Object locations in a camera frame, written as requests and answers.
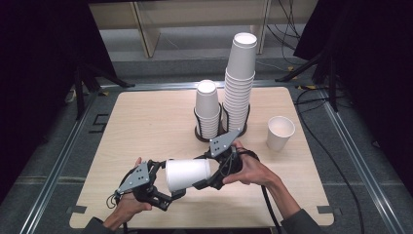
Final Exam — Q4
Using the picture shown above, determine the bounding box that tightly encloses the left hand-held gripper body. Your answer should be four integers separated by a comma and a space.
116, 161, 161, 205

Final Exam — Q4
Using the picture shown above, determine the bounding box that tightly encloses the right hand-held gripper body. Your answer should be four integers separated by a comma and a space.
208, 128, 244, 191

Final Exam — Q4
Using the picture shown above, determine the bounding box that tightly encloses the white paper cup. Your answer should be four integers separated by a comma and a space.
165, 158, 212, 193
266, 115, 296, 152

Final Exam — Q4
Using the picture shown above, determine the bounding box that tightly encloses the black wire cup holder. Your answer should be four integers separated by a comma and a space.
221, 102, 251, 137
193, 102, 224, 143

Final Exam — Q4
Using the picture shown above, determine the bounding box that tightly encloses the tall stack of paper cups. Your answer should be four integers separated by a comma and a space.
221, 32, 258, 133

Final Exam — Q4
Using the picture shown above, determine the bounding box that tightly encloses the person's left hand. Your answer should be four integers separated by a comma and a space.
111, 193, 152, 222

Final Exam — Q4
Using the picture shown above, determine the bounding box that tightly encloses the person's right hand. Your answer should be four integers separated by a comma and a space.
222, 139, 282, 189

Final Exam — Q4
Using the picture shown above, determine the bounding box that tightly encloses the short stack of paper cups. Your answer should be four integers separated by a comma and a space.
194, 79, 222, 140

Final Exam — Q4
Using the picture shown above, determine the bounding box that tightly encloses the black metal stand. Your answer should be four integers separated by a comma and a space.
73, 62, 135, 121
275, 48, 340, 113

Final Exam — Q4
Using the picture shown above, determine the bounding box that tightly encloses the light wooden furniture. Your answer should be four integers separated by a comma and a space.
88, 0, 272, 59

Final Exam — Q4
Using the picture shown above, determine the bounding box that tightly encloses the black curtain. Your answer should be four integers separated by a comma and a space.
0, 0, 118, 203
293, 0, 413, 186

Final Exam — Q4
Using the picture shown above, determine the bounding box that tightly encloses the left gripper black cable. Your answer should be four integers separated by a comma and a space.
105, 167, 139, 210

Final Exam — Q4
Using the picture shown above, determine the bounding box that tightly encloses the grey metal floor rail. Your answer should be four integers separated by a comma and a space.
319, 94, 407, 234
19, 94, 98, 234
100, 80, 300, 92

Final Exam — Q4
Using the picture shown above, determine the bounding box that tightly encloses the black floor cable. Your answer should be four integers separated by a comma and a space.
293, 86, 366, 234

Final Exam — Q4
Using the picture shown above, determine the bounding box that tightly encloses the bundle of black cables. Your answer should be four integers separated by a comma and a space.
266, 0, 301, 52

